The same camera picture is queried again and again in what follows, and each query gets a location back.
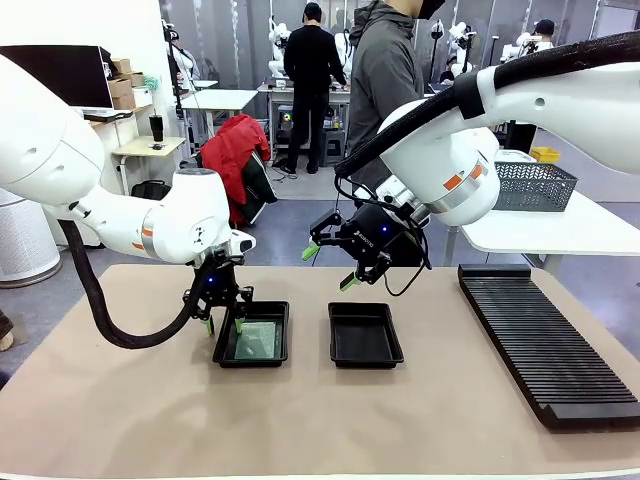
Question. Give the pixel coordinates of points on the black computer monitor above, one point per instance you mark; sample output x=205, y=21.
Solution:
x=55, y=75

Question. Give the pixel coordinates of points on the white cabinet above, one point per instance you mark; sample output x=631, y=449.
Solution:
x=112, y=150

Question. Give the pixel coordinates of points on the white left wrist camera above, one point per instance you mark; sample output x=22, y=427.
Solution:
x=242, y=242

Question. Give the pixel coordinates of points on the person in white coat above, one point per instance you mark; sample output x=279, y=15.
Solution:
x=544, y=30

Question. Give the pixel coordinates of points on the black ESD tray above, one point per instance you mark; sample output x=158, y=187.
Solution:
x=364, y=337
x=282, y=335

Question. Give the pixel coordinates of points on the green circuit board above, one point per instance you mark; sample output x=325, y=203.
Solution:
x=257, y=342

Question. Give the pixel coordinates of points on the red jacket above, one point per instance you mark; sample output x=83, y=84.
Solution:
x=230, y=150

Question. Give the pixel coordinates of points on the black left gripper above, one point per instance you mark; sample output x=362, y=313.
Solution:
x=220, y=280

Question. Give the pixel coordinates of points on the cardboard boxes stack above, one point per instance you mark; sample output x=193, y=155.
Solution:
x=122, y=87

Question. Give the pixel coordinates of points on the yellow plastic bin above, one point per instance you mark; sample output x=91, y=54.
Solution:
x=545, y=155

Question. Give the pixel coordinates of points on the dark green jacket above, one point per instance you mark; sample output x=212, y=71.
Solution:
x=260, y=190

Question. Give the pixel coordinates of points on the white air purifier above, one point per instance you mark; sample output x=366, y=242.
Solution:
x=22, y=250

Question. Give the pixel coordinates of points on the grey plastic basket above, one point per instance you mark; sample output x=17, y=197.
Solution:
x=535, y=187

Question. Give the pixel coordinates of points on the white rounded table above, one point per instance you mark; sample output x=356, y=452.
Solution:
x=550, y=230

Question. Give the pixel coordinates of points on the black tumbler cup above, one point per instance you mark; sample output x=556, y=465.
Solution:
x=157, y=129

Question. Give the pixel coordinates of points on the black slotted board rack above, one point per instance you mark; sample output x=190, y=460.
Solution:
x=560, y=370

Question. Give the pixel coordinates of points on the man in black clothes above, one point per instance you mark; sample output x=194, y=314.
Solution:
x=312, y=75

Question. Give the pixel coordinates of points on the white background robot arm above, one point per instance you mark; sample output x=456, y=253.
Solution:
x=460, y=35
x=277, y=50

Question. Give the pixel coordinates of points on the white background desk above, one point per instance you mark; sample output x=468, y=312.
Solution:
x=217, y=97

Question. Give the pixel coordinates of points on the black backpack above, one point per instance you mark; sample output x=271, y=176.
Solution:
x=150, y=189

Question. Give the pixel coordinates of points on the person in grey jacket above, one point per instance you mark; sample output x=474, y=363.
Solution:
x=380, y=75

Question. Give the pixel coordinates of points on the small wooden side table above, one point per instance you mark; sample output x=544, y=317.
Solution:
x=150, y=146

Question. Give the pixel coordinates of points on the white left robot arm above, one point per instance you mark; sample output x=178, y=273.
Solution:
x=40, y=150

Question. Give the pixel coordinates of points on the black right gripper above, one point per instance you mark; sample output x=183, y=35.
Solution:
x=375, y=232

